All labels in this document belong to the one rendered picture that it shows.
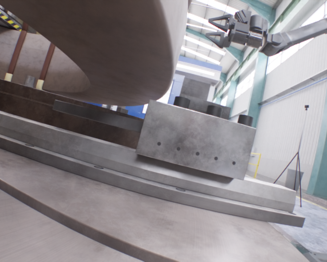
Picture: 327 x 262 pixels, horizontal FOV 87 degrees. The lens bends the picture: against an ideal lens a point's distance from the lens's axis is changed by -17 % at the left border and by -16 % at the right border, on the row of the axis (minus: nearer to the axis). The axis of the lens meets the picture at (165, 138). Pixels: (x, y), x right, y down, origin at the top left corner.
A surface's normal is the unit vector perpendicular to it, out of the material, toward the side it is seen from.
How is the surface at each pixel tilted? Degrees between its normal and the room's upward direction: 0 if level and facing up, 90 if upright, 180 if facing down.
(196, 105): 90
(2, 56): 90
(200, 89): 90
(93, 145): 72
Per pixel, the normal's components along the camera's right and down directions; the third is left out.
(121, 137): 0.36, 0.08
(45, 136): 0.07, -0.32
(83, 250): 0.25, -0.97
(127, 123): 0.00, -0.02
